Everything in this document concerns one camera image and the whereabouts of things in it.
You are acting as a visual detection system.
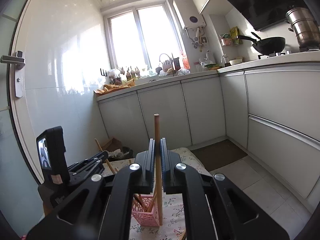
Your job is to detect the white bowl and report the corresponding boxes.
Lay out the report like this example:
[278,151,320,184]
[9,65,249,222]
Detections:
[229,59,242,66]

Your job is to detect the window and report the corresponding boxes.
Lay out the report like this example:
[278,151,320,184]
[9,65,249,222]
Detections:
[104,0,184,72]

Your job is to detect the brown paper bag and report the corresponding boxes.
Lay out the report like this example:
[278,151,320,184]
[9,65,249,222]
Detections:
[101,138,123,152]

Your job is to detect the dark floor mat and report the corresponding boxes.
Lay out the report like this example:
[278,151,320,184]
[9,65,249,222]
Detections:
[191,139,247,172]

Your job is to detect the stainless steel steamer pot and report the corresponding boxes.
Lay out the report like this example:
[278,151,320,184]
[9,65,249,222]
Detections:
[286,7,319,49]

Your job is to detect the yellow cloth on counter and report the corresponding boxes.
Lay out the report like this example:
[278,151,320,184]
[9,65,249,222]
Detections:
[94,79,136,96]

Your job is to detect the floral tablecloth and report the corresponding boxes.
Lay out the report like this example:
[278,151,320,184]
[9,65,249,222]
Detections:
[107,146,213,240]

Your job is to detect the pink perforated utensil holder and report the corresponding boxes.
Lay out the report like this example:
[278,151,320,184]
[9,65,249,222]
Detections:
[132,196,160,227]

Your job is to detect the black wok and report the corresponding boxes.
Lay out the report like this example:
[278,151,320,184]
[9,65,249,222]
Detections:
[236,32,286,55]

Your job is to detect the gas stove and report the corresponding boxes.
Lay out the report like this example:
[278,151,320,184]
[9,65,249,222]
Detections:
[258,47,319,60]

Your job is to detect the door handle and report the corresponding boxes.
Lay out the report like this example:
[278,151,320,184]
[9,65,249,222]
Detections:
[1,50,25,98]

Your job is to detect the wooden chopstick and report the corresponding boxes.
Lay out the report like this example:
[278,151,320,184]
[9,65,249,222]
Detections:
[179,230,187,240]
[94,138,117,175]
[147,189,157,212]
[154,114,163,226]
[133,194,147,212]

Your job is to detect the white water heater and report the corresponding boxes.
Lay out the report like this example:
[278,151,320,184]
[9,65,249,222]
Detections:
[173,0,206,29]

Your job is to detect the wall spice rack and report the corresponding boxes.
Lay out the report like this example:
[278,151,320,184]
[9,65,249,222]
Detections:
[219,26,243,46]

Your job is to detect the white lower kitchen cabinets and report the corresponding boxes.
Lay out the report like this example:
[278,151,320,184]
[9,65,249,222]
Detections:
[97,63,319,206]

